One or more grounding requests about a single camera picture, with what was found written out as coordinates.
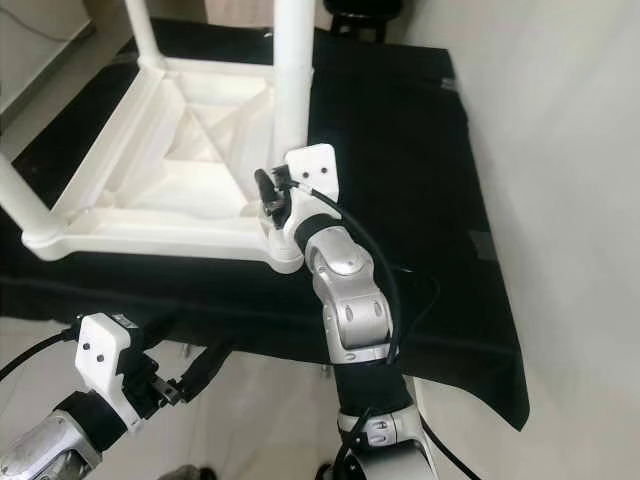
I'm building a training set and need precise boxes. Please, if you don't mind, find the black stool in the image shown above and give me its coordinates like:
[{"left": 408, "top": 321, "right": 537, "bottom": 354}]
[{"left": 323, "top": 0, "right": 408, "bottom": 43}]

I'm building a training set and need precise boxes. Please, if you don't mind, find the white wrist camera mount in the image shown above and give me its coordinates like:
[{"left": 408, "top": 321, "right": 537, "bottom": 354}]
[
  {"left": 278, "top": 143, "right": 339, "bottom": 246},
  {"left": 78, "top": 313, "right": 153, "bottom": 433}
]

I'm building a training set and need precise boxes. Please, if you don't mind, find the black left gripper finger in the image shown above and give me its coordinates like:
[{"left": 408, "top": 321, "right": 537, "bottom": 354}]
[{"left": 180, "top": 335, "right": 237, "bottom": 401}]

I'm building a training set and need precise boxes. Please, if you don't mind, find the black tablecloth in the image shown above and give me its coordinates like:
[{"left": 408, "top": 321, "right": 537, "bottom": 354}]
[{"left": 0, "top": 18, "right": 531, "bottom": 431}]

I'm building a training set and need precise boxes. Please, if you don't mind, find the white plastic children table top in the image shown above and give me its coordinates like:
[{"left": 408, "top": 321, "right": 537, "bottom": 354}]
[{"left": 22, "top": 55, "right": 306, "bottom": 273}]

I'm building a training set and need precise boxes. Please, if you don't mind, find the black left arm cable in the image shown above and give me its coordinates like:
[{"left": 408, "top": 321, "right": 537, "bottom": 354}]
[{"left": 0, "top": 328, "right": 86, "bottom": 383}]

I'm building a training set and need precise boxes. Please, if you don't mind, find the pale patterned mat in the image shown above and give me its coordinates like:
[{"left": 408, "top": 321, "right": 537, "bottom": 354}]
[{"left": 208, "top": 0, "right": 276, "bottom": 29}]

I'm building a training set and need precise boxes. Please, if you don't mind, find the grey robot left foot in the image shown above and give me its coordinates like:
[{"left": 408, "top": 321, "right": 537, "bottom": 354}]
[{"left": 160, "top": 465, "right": 203, "bottom": 480}]

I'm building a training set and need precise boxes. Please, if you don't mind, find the white plastic table leg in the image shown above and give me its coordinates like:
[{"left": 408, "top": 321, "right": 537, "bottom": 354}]
[
  {"left": 270, "top": 0, "right": 317, "bottom": 166},
  {"left": 125, "top": 0, "right": 167, "bottom": 67},
  {"left": 0, "top": 155, "right": 66, "bottom": 251}
]

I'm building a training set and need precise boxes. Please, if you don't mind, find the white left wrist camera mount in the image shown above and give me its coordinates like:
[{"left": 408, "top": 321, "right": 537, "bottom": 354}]
[{"left": 78, "top": 313, "right": 153, "bottom": 433}]

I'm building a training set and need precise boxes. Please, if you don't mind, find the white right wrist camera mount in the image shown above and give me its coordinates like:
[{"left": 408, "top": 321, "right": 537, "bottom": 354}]
[{"left": 278, "top": 143, "right": 339, "bottom": 246}]

